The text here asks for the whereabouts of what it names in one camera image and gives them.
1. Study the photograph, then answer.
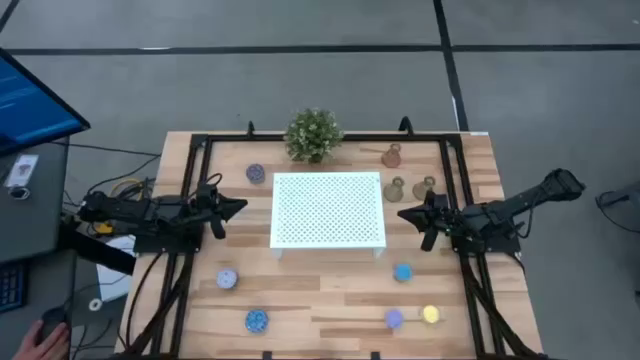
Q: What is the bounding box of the blue patterned tin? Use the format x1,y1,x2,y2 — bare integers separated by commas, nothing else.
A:
244,309,270,334

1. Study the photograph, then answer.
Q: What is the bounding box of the dark purple patterned tin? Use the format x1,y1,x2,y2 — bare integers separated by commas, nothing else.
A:
245,163,266,185

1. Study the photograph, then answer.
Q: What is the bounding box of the black aluminium table frame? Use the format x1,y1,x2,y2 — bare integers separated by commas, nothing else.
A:
117,116,549,360

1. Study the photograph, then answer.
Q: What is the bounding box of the white perforated metal shelf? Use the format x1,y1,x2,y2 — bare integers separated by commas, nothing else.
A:
269,171,387,260

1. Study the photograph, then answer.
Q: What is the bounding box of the white paper sheet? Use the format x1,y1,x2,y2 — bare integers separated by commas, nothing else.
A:
94,234,137,303

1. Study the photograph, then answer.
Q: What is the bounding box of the black keyboard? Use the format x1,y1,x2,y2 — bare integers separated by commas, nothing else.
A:
0,262,29,314

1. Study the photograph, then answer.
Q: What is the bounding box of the grey side desk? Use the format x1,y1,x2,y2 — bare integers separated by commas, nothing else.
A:
0,137,71,264

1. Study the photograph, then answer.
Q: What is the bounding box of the black floor stand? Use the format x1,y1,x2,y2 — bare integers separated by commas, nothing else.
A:
594,180,640,234

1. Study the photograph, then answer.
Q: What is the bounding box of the black desk leg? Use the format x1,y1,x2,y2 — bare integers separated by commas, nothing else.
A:
59,224,136,276

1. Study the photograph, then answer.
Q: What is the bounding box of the computer monitor blue screen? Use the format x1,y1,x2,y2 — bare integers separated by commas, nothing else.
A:
0,47,91,156

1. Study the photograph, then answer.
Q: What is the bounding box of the potted green artificial plant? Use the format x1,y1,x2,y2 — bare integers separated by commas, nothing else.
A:
283,107,345,165

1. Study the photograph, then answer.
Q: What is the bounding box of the white card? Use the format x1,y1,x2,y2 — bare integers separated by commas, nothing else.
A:
3,153,40,189

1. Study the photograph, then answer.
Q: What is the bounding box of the person's hand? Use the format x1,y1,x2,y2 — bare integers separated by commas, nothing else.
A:
12,319,71,360

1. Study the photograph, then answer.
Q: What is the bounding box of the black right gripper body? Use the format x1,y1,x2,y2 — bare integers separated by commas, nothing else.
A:
420,191,452,253

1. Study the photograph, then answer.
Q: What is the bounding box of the green glass candle holder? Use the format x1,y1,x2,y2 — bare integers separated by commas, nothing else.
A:
412,175,437,201
383,175,405,204

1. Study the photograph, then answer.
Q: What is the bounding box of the black floor cable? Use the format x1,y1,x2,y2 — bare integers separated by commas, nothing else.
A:
49,141,162,159

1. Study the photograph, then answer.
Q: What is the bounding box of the pale lilac patterned tin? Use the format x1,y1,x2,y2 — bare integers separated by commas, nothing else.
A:
216,268,239,290

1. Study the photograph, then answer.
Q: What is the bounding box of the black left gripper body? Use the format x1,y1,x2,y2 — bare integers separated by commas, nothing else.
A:
195,181,228,241

